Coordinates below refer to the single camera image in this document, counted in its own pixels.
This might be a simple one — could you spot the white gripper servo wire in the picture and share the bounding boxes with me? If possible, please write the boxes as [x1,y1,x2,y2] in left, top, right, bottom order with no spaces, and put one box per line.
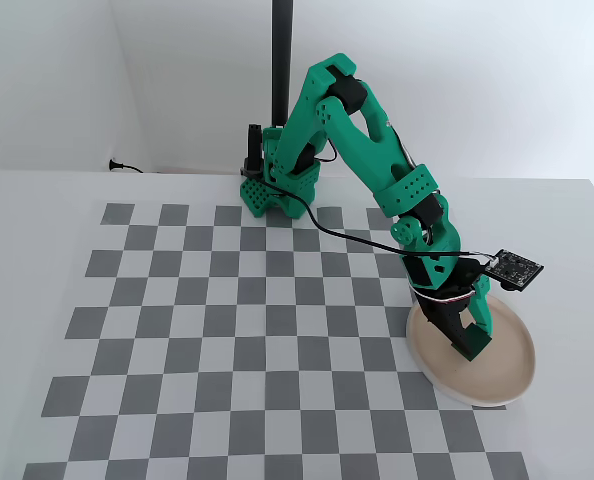
[410,284,481,305]

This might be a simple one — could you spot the black camera cable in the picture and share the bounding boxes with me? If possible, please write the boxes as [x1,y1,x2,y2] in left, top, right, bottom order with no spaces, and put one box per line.
[259,179,493,264]

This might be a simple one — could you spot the black vertical pole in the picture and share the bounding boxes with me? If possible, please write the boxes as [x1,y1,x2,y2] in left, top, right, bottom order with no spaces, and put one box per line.
[270,0,294,129]

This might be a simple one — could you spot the beige round plate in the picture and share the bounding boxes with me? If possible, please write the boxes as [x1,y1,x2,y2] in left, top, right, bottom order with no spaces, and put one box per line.
[405,286,536,409]

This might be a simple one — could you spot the black wall plug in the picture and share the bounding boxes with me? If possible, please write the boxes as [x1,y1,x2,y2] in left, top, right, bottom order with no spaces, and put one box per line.
[107,157,146,175]

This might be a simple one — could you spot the black wrist camera board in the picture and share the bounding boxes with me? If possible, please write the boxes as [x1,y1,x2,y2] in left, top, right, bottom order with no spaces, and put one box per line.
[485,248,546,292]

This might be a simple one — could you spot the black table clamp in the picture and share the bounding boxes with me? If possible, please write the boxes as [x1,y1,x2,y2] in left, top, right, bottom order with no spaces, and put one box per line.
[240,123,266,181]

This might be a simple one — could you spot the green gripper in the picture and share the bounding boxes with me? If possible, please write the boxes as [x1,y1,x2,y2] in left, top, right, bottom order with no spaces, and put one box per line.
[401,249,493,354]

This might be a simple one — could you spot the dark green dice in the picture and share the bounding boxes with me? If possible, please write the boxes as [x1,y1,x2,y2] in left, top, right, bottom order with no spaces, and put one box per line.
[454,322,493,362]

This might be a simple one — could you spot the grey white checkerboard mat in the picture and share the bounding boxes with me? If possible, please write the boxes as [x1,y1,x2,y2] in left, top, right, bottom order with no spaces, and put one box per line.
[24,202,532,480]

